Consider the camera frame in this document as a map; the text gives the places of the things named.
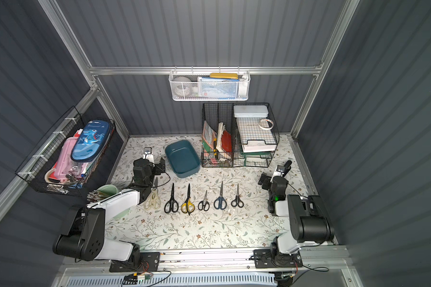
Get blue white package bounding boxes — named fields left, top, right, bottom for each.
left=198, top=77, right=239, bottom=100

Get mint green pen cup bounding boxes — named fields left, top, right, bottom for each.
left=87, top=185, right=129, bottom=221

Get white wire wall basket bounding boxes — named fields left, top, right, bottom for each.
left=168, top=71, right=251, bottom=102

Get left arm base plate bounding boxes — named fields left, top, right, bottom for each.
left=109, top=252, right=161, bottom=273

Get blue handled scissors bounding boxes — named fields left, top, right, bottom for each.
left=214, top=182, right=227, bottom=210

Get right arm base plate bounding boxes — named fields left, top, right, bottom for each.
left=250, top=249, right=302, bottom=269

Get small grey silver scissors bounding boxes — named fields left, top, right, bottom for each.
left=198, top=192, right=210, bottom=212

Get black wire side basket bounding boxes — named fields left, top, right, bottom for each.
left=15, top=107, right=123, bottom=197

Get black stapler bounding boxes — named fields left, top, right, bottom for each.
left=283, top=160, right=292, bottom=174

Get pink pencil case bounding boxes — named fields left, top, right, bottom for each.
left=54, top=137, right=78, bottom=180

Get white tape roll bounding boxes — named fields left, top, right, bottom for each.
left=170, top=76, right=193, bottom=98

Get cream handled scissors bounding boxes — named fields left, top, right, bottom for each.
left=144, top=177, right=161, bottom=210

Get small dark grey scissors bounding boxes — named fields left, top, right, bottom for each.
left=231, top=185, right=244, bottom=208

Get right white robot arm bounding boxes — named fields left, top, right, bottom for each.
left=259, top=160, right=335, bottom=257

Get blue dinosaur pencil case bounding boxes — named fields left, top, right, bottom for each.
left=71, top=120, right=113, bottom=163

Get white box on organizer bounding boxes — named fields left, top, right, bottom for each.
left=233, top=105, right=268, bottom=118

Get teal plastic storage box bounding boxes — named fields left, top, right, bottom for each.
left=165, top=140, right=201, bottom=178

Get red folder in organizer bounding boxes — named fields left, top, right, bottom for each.
left=221, top=130, right=232, bottom=153

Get yellow case in basket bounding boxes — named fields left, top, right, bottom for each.
left=210, top=72, right=239, bottom=80

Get all black scissors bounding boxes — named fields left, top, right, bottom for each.
left=164, top=184, right=179, bottom=214

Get black wire desk organizer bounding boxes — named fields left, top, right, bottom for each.
left=201, top=102, right=280, bottom=167

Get yellow black scissors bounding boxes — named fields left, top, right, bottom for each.
left=181, top=185, right=195, bottom=215

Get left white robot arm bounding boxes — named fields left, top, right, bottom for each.
left=52, top=147, right=166, bottom=268

